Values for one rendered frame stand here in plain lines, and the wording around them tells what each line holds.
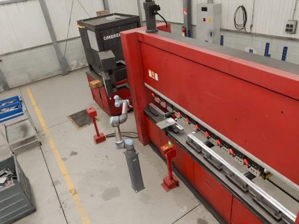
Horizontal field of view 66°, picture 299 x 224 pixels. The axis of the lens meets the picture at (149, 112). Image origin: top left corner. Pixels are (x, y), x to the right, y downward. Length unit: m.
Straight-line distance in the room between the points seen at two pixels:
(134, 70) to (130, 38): 0.54
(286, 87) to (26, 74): 9.13
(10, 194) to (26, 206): 0.35
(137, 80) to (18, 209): 2.79
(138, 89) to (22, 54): 6.38
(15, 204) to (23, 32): 6.81
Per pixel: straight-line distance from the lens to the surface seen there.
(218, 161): 3.08
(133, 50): 3.96
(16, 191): 4.06
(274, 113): 2.15
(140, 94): 4.26
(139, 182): 3.92
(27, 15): 9.70
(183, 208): 3.77
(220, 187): 3.09
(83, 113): 6.56
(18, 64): 9.89
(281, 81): 1.99
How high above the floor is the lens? 3.05
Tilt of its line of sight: 31 degrees down
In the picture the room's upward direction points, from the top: 8 degrees counter-clockwise
